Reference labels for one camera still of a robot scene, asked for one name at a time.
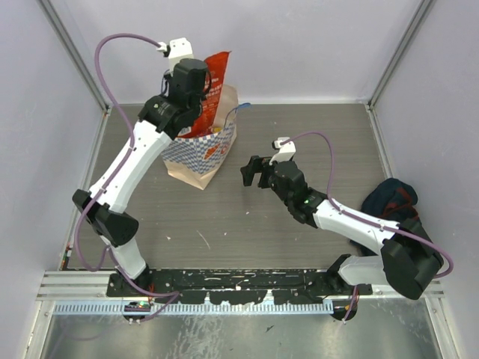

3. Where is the cream red cassava chips bag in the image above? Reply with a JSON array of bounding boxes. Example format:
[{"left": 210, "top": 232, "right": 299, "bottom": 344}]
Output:
[{"left": 179, "top": 51, "right": 230, "bottom": 138}]

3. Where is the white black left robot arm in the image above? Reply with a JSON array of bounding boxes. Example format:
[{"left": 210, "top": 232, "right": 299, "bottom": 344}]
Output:
[{"left": 73, "top": 58, "right": 211, "bottom": 296}]

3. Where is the blue checkered paper bag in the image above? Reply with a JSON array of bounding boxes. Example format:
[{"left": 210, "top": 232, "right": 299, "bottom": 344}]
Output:
[{"left": 161, "top": 85, "right": 250, "bottom": 190}]

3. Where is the dark blue red cloth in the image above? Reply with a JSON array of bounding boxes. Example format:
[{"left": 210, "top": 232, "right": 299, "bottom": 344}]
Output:
[{"left": 361, "top": 178, "right": 420, "bottom": 223}]

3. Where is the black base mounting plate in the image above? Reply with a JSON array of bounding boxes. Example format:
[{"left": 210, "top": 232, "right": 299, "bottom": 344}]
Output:
[{"left": 106, "top": 267, "right": 373, "bottom": 305}]

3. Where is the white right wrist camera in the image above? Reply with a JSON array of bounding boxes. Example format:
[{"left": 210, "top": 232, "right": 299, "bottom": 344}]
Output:
[{"left": 269, "top": 137, "right": 296, "bottom": 165}]

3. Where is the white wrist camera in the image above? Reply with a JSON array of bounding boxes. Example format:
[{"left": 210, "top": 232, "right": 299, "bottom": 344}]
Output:
[
  {"left": 156, "top": 37, "right": 194, "bottom": 72},
  {"left": 269, "top": 137, "right": 296, "bottom": 165}
]

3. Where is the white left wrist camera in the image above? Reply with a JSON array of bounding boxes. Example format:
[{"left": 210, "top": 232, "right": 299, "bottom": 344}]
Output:
[{"left": 156, "top": 37, "right": 194, "bottom": 72}]

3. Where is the left aluminium corner post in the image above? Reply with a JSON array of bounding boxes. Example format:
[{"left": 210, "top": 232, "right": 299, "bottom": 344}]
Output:
[{"left": 37, "top": 0, "right": 111, "bottom": 112}]

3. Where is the aluminium corner post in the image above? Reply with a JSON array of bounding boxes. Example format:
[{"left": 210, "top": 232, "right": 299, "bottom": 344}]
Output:
[
  {"left": 37, "top": 0, "right": 111, "bottom": 112},
  {"left": 367, "top": 0, "right": 436, "bottom": 111}
]

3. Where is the aluminium front rail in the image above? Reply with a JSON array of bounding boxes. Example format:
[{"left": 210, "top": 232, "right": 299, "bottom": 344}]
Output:
[{"left": 35, "top": 267, "right": 445, "bottom": 316}]

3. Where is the right aluminium corner post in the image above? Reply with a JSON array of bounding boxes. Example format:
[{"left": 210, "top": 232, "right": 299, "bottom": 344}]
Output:
[{"left": 367, "top": 0, "right": 436, "bottom": 111}]

